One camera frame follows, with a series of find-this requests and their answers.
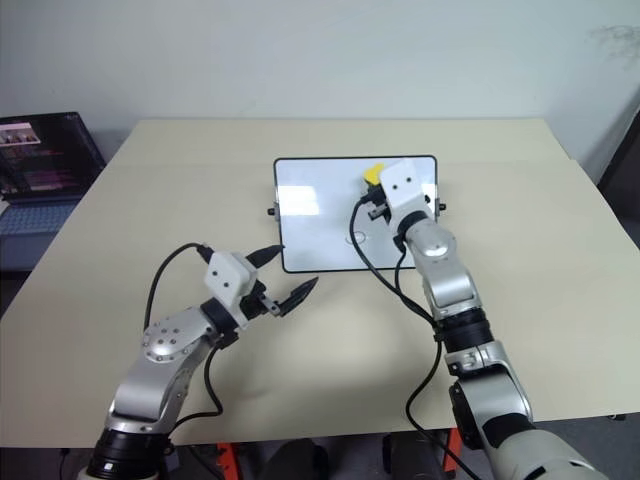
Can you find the dark rounded shape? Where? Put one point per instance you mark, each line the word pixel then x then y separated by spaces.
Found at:
pixel 410 460

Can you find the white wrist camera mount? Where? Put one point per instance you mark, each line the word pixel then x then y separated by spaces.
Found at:
pixel 227 277
pixel 402 185

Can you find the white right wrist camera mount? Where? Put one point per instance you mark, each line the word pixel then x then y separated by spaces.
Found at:
pixel 402 185

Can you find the orange frame post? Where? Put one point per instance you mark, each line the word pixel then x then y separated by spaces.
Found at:
pixel 455 450
pixel 228 462

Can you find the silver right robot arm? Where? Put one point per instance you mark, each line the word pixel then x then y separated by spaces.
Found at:
pixel 450 285

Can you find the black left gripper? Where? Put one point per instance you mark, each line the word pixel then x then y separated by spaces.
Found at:
pixel 256 305

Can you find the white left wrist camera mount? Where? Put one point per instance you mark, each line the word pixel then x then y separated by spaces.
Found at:
pixel 227 277

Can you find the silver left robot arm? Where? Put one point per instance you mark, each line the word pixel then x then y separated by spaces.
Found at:
pixel 155 380

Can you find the black framed whiteboard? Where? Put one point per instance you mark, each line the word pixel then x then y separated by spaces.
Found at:
pixel 310 235

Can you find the yellow whiteboard eraser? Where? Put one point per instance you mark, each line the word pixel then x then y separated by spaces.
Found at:
pixel 372 174

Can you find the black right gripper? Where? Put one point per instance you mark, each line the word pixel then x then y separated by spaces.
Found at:
pixel 380 210

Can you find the open laptop with blue keyboard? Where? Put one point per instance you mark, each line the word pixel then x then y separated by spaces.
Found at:
pixel 40 160

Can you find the dark brown cabinet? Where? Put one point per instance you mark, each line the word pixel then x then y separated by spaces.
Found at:
pixel 622 165

